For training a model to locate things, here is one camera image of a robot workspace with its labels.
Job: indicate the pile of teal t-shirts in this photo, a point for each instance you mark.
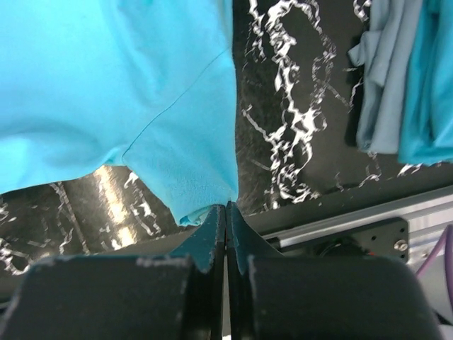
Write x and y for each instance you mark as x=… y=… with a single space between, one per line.
x=406 y=53

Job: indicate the aluminium rail frame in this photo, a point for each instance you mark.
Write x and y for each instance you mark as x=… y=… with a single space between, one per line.
x=427 y=214

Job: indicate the turquoise t-shirt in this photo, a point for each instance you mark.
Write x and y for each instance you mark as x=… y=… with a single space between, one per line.
x=150 y=85

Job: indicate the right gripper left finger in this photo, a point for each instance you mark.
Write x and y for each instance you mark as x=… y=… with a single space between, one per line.
x=177 y=295

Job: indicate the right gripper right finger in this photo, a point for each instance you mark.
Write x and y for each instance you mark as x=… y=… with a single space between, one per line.
x=273 y=296

